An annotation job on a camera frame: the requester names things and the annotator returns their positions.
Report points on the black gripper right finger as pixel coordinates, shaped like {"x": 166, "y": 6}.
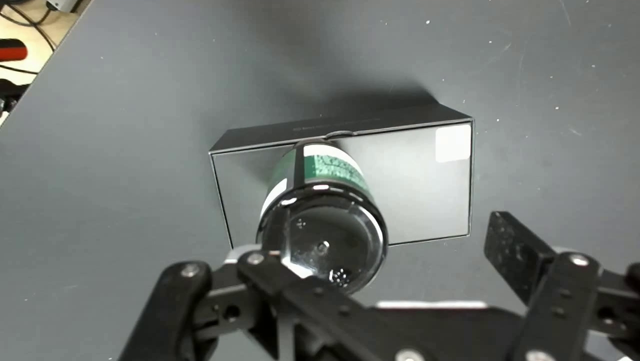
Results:
{"x": 553, "y": 287}

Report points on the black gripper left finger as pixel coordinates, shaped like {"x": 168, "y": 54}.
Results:
{"x": 280, "y": 308}

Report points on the green label bottle black cap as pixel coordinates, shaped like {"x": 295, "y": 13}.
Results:
{"x": 323, "y": 222}

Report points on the small black cardboard box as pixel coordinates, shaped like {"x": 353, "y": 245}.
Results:
{"x": 407, "y": 181}

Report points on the red and black tool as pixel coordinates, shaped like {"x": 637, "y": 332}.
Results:
{"x": 11, "y": 51}

